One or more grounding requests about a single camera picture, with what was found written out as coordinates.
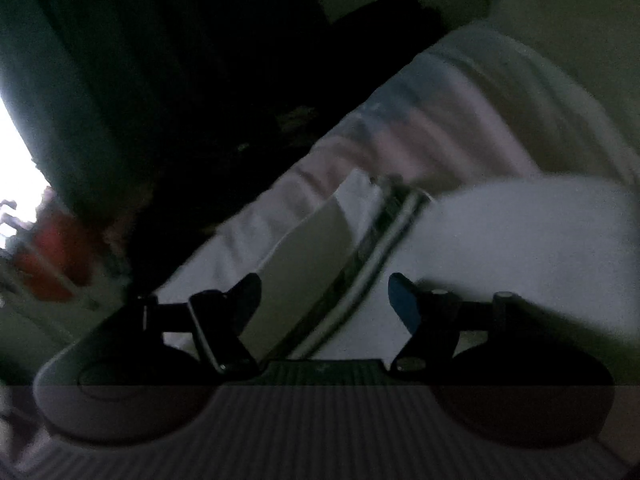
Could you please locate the bed with pink-white sheet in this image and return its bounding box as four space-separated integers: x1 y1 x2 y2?
150 24 640 361

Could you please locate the dark-framed window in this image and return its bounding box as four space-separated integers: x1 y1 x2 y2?
0 96 52 252

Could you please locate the red suitcase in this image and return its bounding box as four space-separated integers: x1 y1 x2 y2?
16 209 97 297

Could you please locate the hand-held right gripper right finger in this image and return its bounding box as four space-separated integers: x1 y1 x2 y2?
387 272 522 374

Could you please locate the dark green curtain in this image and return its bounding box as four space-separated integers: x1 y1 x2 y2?
0 0 328 226

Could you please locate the black sofa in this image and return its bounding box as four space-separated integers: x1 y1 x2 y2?
210 0 447 221

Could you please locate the white garment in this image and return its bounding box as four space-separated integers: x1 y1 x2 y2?
250 167 640 362

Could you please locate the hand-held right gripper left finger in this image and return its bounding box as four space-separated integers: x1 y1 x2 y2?
134 273 263 377

